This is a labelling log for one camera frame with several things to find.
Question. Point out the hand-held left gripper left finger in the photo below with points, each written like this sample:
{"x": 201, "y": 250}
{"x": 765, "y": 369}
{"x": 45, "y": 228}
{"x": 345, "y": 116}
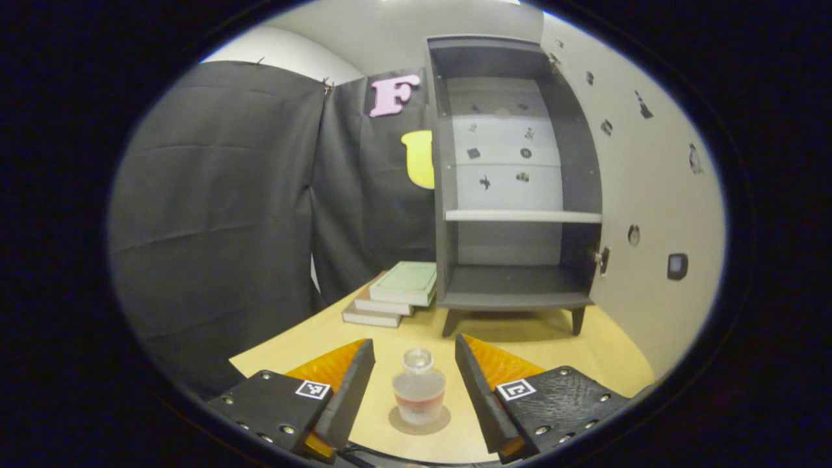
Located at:
{"x": 351, "y": 403}

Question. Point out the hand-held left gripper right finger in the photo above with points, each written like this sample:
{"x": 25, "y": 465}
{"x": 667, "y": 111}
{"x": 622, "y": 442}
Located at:
{"x": 481, "y": 403}

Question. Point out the clear glass bottle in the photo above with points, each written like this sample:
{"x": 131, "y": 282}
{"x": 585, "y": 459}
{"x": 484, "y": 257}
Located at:
{"x": 419, "y": 396}

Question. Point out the round brown coaster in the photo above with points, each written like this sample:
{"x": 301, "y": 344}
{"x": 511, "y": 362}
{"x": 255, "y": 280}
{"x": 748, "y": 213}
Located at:
{"x": 419, "y": 431}

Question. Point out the dark grey cabinet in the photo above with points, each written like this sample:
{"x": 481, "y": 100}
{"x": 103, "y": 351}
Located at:
{"x": 513, "y": 283}

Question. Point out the grey cabinet door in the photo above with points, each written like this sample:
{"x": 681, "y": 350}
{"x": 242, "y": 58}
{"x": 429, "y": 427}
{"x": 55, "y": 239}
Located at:
{"x": 650, "y": 195}

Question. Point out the metal door hinge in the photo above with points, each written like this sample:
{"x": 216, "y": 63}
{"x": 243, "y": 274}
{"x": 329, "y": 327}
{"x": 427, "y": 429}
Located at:
{"x": 602, "y": 260}

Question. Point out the white book brown cover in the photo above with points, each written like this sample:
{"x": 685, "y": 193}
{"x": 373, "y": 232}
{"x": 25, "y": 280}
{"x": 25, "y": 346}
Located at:
{"x": 367, "y": 318}
{"x": 380, "y": 307}

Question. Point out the green book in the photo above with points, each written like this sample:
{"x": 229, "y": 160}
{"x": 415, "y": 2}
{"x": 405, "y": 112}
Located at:
{"x": 403, "y": 281}

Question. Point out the black backdrop cloth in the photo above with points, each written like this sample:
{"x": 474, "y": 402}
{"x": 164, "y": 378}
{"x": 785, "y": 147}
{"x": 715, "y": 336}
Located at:
{"x": 214, "y": 227}

